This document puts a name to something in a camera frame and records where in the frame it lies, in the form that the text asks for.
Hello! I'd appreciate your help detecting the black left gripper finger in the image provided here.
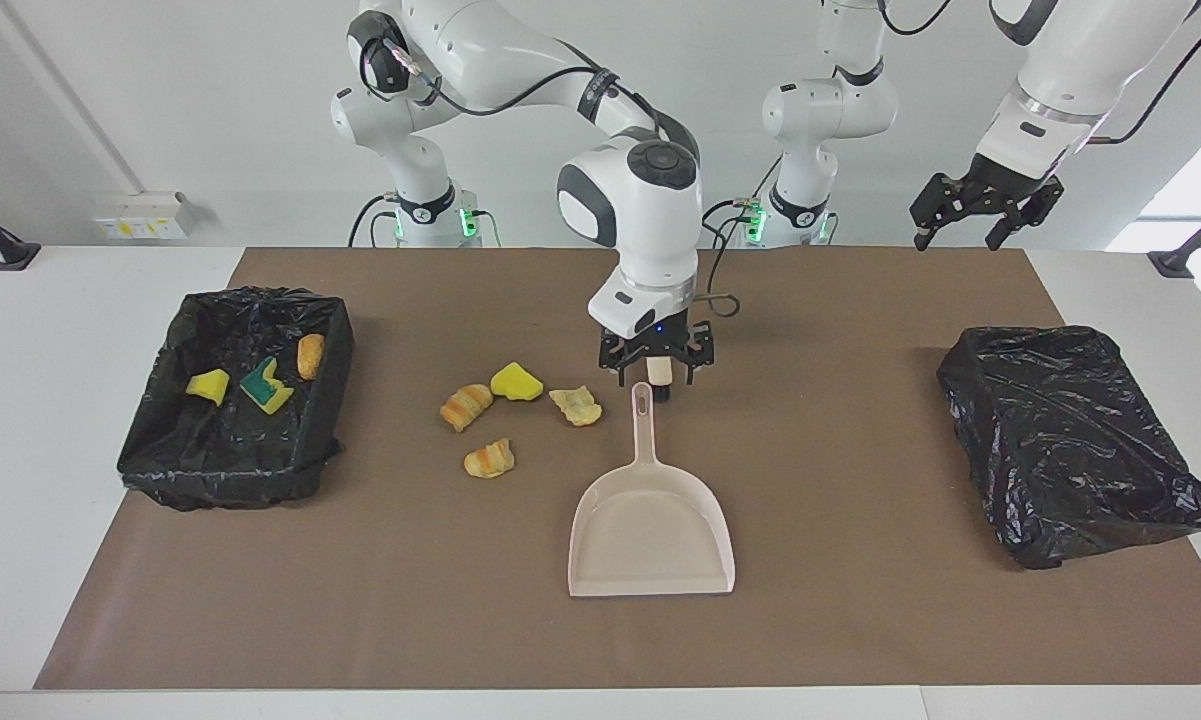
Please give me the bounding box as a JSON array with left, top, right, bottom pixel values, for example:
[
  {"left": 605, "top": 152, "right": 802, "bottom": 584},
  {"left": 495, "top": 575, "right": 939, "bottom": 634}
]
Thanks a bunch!
[
  {"left": 985, "top": 180, "right": 1066, "bottom": 253},
  {"left": 910, "top": 172, "right": 991, "bottom": 253}
]

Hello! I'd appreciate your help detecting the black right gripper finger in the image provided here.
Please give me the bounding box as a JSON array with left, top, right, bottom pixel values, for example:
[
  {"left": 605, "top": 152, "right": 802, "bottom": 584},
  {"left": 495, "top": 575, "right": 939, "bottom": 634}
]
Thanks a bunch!
[
  {"left": 600, "top": 325, "right": 651, "bottom": 388},
  {"left": 665, "top": 318, "right": 718, "bottom": 387}
]

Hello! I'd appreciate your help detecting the pale food piece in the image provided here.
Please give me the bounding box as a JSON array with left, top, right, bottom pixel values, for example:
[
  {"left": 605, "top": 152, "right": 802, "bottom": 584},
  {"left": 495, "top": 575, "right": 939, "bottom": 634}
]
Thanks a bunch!
[{"left": 548, "top": 385, "right": 604, "bottom": 428}]

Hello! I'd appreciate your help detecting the rounded yellow sponge piece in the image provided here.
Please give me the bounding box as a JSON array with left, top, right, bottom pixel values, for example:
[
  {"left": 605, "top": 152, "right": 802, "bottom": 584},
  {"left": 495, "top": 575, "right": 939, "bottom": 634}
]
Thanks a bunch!
[{"left": 489, "top": 361, "right": 545, "bottom": 403}]

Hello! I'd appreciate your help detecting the striped croissant bread piece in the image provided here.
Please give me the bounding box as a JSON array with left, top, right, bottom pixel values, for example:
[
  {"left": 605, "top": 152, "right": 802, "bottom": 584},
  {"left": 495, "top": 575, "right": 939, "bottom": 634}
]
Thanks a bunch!
[
  {"left": 463, "top": 437, "right": 516, "bottom": 480},
  {"left": 439, "top": 383, "right": 495, "bottom": 434}
]

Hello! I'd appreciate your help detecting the beige plastic dustpan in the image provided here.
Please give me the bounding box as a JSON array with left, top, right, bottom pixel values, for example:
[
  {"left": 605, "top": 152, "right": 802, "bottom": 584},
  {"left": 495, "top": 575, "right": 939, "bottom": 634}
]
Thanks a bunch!
[{"left": 568, "top": 381, "right": 737, "bottom": 599}]

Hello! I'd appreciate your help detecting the notched yellow sponge piece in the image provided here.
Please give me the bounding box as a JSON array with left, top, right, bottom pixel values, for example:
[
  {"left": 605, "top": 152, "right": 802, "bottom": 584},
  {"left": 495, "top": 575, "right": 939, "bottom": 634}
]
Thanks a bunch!
[{"left": 239, "top": 357, "right": 295, "bottom": 416}]

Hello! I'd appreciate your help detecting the wedge yellow sponge piece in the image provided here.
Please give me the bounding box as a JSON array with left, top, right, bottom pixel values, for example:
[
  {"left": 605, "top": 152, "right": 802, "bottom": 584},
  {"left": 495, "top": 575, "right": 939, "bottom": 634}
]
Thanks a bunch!
[{"left": 185, "top": 368, "right": 231, "bottom": 407}]

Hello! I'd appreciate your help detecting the black bag lined bin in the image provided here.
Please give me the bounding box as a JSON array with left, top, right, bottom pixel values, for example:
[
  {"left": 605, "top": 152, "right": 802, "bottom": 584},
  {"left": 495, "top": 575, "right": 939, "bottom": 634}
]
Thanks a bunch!
[
  {"left": 936, "top": 325, "right": 1201, "bottom": 571},
  {"left": 117, "top": 286, "right": 355, "bottom": 513}
]

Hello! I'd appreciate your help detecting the brown paper table mat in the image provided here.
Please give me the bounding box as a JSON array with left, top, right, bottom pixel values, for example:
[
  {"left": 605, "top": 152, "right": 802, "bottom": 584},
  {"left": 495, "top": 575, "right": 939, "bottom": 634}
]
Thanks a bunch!
[{"left": 33, "top": 246, "right": 1201, "bottom": 691}]

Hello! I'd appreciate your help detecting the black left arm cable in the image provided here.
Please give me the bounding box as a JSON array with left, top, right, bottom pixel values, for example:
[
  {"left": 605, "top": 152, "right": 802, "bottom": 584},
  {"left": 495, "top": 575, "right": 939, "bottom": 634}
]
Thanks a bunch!
[{"left": 878, "top": 0, "right": 1201, "bottom": 146}]

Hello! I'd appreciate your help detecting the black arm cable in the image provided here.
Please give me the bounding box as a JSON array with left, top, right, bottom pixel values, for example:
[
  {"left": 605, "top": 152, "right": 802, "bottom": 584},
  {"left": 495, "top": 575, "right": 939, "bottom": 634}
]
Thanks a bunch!
[
  {"left": 878, "top": 0, "right": 1201, "bottom": 146},
  {"left": 360, "top": 40, "right": 743, "bottom": 319}
]

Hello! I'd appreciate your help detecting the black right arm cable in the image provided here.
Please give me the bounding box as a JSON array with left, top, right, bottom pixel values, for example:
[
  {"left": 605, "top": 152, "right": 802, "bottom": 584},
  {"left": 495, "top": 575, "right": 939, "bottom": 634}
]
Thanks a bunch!
[{"left": 360, "top": 40, "right": 743, "bottom": 319}]

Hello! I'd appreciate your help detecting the white wall socket box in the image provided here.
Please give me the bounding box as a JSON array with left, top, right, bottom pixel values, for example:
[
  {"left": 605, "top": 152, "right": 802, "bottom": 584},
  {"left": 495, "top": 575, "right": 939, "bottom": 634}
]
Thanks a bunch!
[{"left": 93, "top": 192, "right": 197, "bottom": 242}]

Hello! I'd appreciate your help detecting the white wall cable trunking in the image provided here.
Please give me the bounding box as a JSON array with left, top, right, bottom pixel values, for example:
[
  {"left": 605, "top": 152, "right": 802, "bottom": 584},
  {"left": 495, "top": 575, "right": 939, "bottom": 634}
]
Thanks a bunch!
[{"left": 0, "top": 0, "right": 149, "bottom": 197}]

